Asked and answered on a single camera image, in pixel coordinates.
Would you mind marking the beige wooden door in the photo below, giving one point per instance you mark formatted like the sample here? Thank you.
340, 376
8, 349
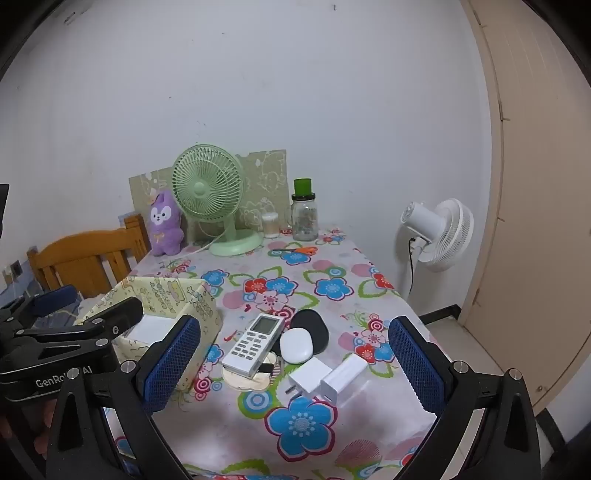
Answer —
545, 184

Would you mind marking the white oval case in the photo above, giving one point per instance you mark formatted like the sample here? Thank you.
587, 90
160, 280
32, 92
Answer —
295, 346

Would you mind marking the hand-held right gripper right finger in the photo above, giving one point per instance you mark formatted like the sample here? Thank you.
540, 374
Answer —
415, 364

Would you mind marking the cream round plush charm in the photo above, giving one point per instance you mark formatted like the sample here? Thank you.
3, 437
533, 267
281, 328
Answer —
244, 384

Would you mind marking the blue paper sheet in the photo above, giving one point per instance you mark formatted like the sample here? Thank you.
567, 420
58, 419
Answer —
123, 215

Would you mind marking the white wall socket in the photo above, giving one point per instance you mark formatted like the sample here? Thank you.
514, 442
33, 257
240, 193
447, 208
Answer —
7, 275

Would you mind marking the purple plush toy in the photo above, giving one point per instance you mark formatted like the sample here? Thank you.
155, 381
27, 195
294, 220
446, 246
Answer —
164, 221

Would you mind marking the white remote control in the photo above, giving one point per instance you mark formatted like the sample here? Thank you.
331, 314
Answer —
249, 346

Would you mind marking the wooden chair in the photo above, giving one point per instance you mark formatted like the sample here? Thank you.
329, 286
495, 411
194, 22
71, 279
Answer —
83, 258

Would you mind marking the person's left hand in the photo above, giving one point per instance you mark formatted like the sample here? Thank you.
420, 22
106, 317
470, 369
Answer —
50, 415

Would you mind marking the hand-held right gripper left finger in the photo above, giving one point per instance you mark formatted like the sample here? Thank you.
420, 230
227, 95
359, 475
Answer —
173, 364

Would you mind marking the large white charger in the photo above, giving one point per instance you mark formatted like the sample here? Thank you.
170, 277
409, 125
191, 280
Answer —
344, 374

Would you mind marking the beige printed board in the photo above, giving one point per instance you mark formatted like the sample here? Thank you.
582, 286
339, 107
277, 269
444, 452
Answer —
268, 184

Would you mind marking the yellow fabric storage box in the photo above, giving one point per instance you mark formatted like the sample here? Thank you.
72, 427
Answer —
157, 288

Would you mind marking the plaid blue-grey quilt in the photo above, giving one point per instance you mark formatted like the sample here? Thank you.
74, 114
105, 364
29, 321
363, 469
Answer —
64, 317

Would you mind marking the black oval case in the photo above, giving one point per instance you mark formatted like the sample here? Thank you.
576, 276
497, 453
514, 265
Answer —
309, 327

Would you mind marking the grey wall socket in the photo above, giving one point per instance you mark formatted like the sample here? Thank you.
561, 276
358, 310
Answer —
16, 266

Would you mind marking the cotton swab container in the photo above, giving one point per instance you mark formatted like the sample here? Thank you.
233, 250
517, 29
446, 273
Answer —
270, 226

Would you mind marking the white standing fan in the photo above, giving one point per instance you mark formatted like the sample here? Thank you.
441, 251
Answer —
448, 230

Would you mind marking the green desk fan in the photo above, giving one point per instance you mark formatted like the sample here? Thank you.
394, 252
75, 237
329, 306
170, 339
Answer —
207, 184

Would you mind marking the glass jar green lid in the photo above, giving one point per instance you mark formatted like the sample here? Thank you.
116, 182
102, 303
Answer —
304, 221

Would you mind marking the small white charger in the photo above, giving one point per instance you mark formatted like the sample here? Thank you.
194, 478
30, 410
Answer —
309, 376

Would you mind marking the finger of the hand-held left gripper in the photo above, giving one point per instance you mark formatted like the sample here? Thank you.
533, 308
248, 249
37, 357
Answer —
53, 300
125, 311

